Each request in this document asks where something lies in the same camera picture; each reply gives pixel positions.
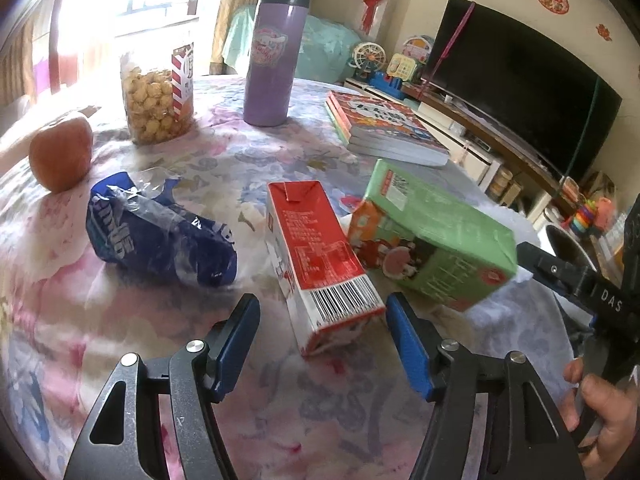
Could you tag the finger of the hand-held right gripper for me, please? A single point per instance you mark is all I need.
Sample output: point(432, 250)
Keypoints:
point(550, 269)

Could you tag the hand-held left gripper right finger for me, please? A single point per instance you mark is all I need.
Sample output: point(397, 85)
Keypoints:
point(412, 345)

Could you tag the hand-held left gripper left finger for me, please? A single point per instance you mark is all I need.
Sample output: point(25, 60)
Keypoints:
point(235, 345)

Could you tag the green drink carton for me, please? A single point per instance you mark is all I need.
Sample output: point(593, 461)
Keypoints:
point(440, 230)

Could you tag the red white drink carton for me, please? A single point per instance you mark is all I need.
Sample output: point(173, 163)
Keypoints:
point(310, 250)

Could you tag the person's right hand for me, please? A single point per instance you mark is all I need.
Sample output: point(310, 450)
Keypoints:
point(617, 410)

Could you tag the blue cookie wrapper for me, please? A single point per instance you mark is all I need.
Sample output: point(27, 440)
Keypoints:
point(155, 235)

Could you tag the white television cabinet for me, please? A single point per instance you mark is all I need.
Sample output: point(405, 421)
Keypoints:
point(465, 130)

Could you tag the black flat television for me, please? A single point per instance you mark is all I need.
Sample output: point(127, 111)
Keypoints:
point(520, 85)

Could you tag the blue toy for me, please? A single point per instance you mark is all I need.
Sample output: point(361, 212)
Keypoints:
point(385, 85)

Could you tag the pink stick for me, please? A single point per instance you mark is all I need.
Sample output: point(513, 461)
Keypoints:
point(450, 42)

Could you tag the yellow green toy phone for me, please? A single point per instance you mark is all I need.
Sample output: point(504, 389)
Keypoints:
point(402, 67)

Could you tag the pink toy house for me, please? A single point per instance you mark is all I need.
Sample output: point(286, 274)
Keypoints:
point(417, 47)

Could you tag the clear jar of snack balls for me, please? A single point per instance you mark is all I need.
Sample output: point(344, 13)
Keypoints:
point(150, 100)

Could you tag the red apple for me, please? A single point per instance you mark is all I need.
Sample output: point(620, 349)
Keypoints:
point(60, 152)

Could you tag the toy ferris wheel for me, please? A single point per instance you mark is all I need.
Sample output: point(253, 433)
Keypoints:
point(369, 57)

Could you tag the purple thermos bottle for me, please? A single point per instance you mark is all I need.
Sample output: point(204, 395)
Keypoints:
point(272, 60)

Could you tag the teal covered armchair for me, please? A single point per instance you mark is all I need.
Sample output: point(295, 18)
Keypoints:
point(330, 45)

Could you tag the small red wall sticker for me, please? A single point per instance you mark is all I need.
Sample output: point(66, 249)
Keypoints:
point(603, 31)

